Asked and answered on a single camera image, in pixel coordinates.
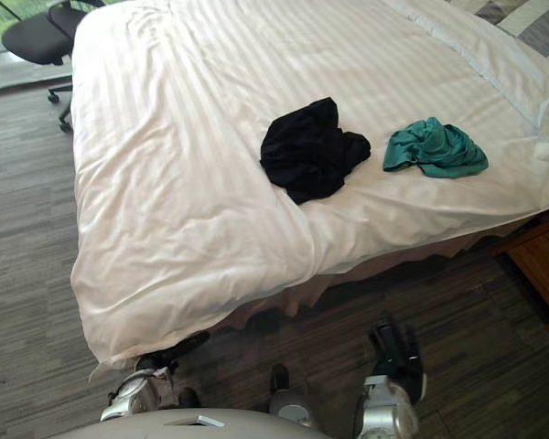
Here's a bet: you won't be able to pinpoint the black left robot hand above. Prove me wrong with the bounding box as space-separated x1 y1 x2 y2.
154 330 211 369

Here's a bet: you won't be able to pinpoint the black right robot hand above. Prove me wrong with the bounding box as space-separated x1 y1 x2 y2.
368 313 427 390

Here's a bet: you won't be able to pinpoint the white striped quilt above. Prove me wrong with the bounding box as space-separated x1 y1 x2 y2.
70 0 549 369

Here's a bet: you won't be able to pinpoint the green clothes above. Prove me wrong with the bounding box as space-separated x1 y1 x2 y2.
382 116 490 178

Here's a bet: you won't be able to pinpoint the black clothes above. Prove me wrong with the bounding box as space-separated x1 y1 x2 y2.
259 96 372 206

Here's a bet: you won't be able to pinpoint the beige bed skirt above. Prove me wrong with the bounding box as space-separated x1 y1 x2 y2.
223 208 549 321

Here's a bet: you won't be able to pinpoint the dark left robot foot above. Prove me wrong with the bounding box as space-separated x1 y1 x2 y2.
178 387 202 410

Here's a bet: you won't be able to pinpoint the dark robot foot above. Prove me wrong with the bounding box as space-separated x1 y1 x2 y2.
178 387 202 410
269 363 291 392

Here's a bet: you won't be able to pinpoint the grey robot torso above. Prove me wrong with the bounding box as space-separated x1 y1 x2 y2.
49 408 331 439

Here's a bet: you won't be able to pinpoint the dark right robot foot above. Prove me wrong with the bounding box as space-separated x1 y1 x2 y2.
269 363 291 392

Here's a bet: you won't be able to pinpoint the silver right robot leg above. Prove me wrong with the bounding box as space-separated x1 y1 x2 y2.
267 387 315 429

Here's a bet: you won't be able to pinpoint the wooden bedside cabinet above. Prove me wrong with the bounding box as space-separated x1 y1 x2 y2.
491 212 549 335

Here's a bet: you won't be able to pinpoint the black office chair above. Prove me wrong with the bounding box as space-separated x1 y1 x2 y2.
2 0 106 133

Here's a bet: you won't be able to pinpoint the grey checkered cushion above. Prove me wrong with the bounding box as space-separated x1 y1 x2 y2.
473 0 549 72

